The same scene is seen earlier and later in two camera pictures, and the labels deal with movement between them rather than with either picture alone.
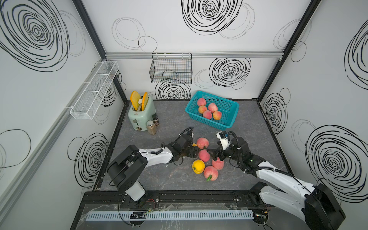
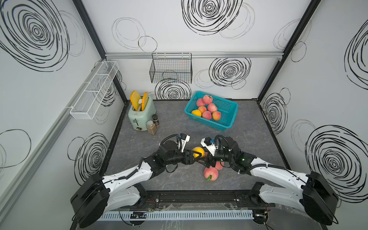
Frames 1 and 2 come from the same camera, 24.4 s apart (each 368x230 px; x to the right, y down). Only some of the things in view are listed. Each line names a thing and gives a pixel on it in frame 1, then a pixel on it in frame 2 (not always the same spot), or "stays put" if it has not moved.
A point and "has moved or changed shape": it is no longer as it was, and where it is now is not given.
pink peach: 201,101 stays put
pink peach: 207,114 stays put
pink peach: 212,107 stays put
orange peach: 217,115 stays put
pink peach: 201,142 has moved or changed shape
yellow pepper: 198,166 → 199,149
